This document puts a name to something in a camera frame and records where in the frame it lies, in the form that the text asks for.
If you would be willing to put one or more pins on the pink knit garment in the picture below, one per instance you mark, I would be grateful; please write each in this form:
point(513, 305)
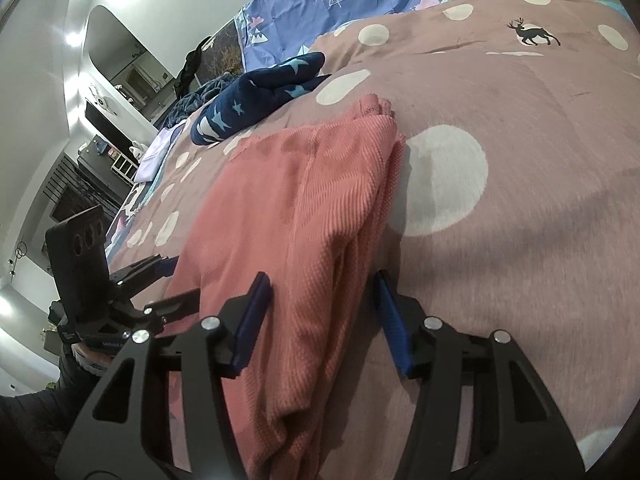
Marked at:
point(300, 210)

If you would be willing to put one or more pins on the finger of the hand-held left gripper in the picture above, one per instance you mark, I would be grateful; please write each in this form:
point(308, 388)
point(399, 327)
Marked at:
point(167, 265)
point(175, 302)

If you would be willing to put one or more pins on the navy star print garment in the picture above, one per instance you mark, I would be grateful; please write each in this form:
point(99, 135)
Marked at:
point(250, 95)

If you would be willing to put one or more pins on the black wall shelf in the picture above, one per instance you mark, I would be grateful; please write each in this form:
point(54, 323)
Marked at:
point(107, 120)

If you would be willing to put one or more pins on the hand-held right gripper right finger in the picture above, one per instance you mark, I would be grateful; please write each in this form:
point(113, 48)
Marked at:
point(392, 320)

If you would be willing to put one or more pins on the light blue bedsheet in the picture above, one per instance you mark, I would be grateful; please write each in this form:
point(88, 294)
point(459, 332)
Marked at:
point(130, 210)

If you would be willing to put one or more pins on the lavender cloth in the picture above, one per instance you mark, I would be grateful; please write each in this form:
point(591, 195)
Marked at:
point(155, 155)

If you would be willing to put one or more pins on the person's left forearm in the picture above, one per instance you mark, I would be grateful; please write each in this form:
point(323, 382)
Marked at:
point(40, 420)

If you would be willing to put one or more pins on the dark wooden cabinet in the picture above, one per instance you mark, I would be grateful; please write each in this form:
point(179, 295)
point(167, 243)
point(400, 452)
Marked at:
point(75, 190)

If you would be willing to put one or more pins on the rounded wall mirror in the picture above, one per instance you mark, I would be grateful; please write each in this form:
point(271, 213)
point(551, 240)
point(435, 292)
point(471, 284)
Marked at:
point(120, 50)

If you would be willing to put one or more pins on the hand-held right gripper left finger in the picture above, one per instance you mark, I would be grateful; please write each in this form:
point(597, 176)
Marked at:
point(254, 312)

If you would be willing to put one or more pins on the brown printed pillow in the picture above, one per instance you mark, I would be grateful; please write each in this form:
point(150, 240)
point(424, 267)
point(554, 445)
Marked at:
point(225, 52)

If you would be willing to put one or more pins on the pink polka dot blanket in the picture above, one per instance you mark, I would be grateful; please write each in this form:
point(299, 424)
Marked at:
point(525, 160)

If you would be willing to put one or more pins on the grey-blue crumpled cloth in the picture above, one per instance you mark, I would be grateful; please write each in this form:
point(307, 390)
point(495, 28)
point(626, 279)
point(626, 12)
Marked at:
point(200, 95)

